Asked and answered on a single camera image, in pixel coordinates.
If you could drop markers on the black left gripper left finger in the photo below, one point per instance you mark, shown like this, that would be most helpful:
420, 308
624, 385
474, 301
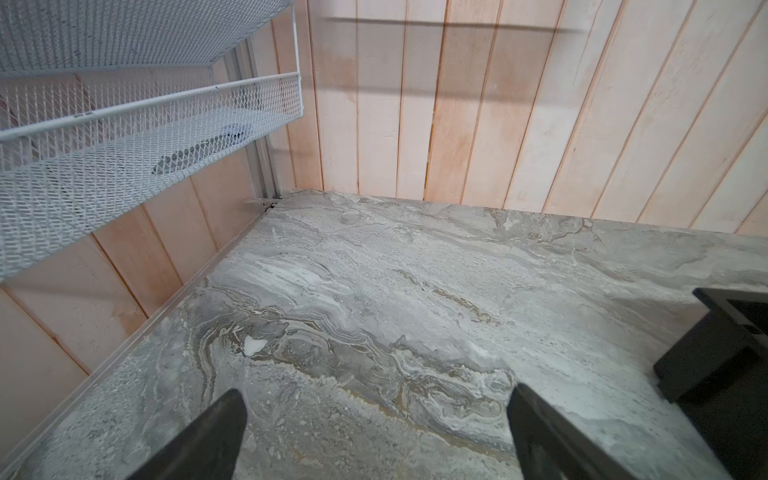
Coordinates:
207, 448

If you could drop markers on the black plastic bin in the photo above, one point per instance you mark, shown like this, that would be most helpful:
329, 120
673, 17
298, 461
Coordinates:
717, 375

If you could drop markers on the white wire mesh shelf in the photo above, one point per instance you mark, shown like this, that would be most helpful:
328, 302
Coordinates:
105, 104

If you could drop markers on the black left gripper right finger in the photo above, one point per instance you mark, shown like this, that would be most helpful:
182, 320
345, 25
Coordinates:
548, 446

